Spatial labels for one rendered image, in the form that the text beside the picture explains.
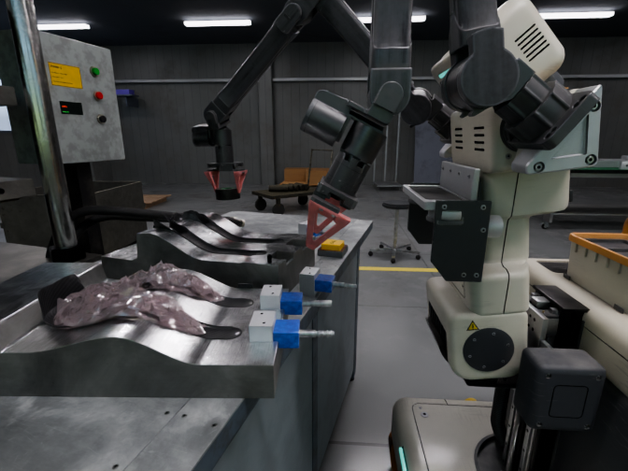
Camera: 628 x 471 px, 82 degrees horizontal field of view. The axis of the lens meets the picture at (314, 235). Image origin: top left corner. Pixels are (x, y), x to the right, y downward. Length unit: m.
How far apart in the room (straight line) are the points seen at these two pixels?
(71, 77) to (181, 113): 8.29
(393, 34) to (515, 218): 0.44
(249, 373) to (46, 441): 0.25
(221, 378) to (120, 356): 0.14
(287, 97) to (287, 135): 0.87
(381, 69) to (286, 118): 8.53
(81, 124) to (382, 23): 1.17
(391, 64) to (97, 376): 0.60
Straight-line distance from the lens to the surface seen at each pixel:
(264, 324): 0.57
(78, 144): 1.52
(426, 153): 8.67
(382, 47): 0.57
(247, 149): 9.26
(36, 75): 1.31
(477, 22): 0.61
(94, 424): 0.60
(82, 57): 1.58
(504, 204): 0.80
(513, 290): 0.83
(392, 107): 0.55
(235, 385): 0.56
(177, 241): 0.93
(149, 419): 0.57
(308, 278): 0.83
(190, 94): 9.72
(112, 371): 0.60
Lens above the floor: 1.16
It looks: 15 degrees down
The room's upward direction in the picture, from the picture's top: straight up
